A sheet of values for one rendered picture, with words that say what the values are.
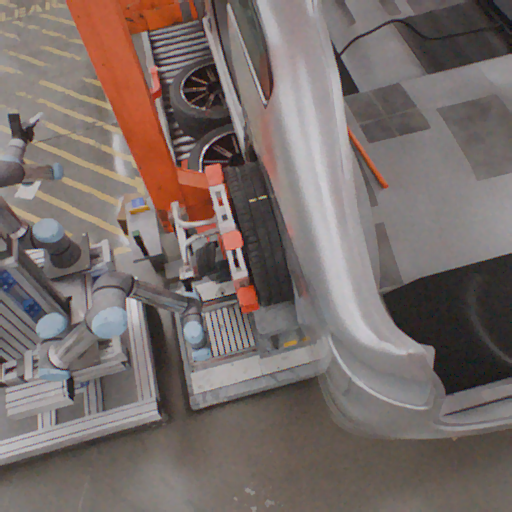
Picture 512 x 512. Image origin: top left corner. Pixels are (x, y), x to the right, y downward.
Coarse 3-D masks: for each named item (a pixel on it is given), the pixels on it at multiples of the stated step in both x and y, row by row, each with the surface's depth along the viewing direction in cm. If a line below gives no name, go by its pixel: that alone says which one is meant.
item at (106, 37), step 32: (96, 0) 181; (96, 32) 190; (128, 32) 205; (96, 64) 200; (128, 64) 203; (128, 96) 215; (128, 128) 228; (160, 128) 238; (160, 160) 247; (160, 192) 265
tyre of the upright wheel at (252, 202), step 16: (256, 160) 239; (240, 176) 225; (256, 176) 222; (240, 192) 217; (256, 192) 217; (240, 208) 214; (256, 208) 214; (272, 208) 214; (240, 224) 215; (256, 224) 212; (272, 224) 212; (256, 240) 212; (272, 240) 213; (256, 256) 214; (272, 256) 215; (256, 272) 216; (272, 272) 217; (288, 272) 219; (256, 288) 223; (272, 288) 223; (288, 288) 226
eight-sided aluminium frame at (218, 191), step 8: (216, 192) 227; (224, 192) 226; (216, 200) 224; (224, 200) 223; (216, 208) 222; (224, 224) 217; (232, 224) 216; (224, 232) 216; (240, 248) 218; (240, 256) 219; (232, 264) 219; (240, 264) 265; (232, 272) 220; (240, 272) 220; (240, 280) 222; (248, 280) 224
